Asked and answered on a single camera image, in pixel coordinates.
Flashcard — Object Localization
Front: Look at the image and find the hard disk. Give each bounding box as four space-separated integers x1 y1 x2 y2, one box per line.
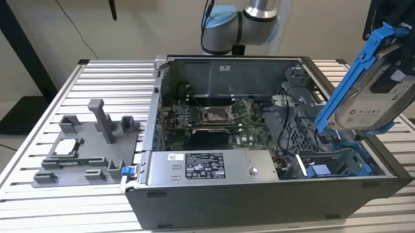
315 21 415 141

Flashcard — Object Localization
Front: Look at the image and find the blue disk data wire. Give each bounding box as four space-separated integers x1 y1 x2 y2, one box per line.
335 142 361 152

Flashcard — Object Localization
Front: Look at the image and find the grey metal disk bay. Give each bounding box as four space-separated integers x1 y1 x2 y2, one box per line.
261 81 373 181

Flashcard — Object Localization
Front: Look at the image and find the blue disk carrier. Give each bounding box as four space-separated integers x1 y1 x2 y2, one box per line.
307 166 332 179

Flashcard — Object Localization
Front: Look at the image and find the black RAM slot bank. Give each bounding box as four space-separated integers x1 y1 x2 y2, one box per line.
192 95 235 106

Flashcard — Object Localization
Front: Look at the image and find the blue bay clip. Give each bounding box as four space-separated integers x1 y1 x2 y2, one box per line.
352 145 372 177

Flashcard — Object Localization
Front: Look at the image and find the green motherboard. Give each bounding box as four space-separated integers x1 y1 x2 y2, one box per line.
160 97 280 151

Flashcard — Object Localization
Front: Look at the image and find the CPU socket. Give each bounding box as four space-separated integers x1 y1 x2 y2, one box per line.
201 106 235 123

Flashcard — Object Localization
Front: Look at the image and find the thin metal locking lever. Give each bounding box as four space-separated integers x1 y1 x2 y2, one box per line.
189 95 205 108

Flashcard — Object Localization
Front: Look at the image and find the black graphics card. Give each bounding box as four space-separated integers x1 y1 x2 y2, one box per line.
168 127 240 150

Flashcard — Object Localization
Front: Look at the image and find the silver power supply unit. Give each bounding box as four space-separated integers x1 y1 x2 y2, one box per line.
145 150 280 186

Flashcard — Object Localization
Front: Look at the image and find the black open PC case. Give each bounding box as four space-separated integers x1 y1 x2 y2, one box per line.
120 54 414 230

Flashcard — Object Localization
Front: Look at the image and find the black hanging rod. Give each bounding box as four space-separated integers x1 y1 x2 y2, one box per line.
108 0 119 21

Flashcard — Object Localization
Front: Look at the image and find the blue case latch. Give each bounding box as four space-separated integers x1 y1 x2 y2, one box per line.
119 165 137 176

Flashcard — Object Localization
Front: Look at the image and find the grey parts rack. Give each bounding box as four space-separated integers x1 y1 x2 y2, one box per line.
31 99 141 189

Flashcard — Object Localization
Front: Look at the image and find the silver CPU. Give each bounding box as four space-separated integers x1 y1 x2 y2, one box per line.
53 139 81 155

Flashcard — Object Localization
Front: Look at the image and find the black flat pad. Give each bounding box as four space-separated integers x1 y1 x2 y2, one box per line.
0 96 49 135

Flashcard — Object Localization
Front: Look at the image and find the long black wire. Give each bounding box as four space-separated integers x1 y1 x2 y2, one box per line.
276 84 313 156

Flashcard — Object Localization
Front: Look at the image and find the black disk power wire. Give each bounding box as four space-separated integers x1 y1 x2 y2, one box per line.
316 126 340 147

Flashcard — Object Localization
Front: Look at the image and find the red wire bundle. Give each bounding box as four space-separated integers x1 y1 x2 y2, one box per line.
273 151 293 171

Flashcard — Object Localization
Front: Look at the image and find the black arm joint cable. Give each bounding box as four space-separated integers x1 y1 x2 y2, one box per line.
200 0 217 33

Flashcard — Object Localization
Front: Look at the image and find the thin black wall cable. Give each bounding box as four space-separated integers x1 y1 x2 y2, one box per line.
55 0 100 60

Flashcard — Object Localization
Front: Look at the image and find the black upright post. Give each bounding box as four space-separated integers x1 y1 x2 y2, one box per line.
0 0 60 98

